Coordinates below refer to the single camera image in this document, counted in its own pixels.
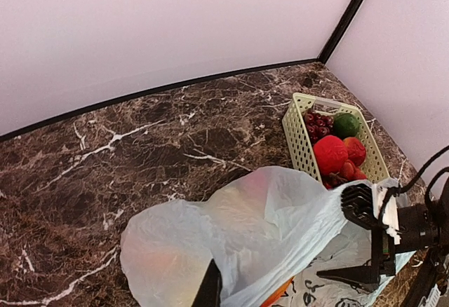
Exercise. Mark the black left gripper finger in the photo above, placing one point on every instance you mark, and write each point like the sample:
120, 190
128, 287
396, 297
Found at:
210, 288

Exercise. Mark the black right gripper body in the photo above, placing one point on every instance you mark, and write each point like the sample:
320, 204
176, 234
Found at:
417, 231

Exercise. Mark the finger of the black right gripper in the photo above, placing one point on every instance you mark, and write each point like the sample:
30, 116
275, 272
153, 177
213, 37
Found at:
365, 278

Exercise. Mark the light blue printed plastic bag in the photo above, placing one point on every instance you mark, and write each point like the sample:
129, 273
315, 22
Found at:
260, 230

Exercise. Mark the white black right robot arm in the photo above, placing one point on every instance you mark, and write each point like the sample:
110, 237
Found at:
431, 280

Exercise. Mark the large red fruit right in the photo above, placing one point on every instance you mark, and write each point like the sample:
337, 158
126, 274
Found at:
356, 150

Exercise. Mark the large red fruit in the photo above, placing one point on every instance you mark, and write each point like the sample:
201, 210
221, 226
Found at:
330, 154
356, 150

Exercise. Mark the large red fruit left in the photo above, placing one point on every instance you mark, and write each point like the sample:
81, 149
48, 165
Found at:
330, 154

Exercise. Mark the green avocado fruit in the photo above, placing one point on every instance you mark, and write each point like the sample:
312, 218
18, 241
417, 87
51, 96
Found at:
345, 125

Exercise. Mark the pale green perforated basket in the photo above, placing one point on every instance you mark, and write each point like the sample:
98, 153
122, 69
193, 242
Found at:
300, 146

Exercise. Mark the bunch of small peaches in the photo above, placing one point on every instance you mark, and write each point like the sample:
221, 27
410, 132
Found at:
348, 173

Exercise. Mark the dark purple grape bunch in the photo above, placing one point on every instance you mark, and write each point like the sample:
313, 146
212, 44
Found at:
317, 125

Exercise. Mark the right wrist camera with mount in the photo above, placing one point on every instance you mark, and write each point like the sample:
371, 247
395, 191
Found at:
372, 206

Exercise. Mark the black right corner frame post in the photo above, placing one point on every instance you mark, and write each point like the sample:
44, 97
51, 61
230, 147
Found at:
339, 31

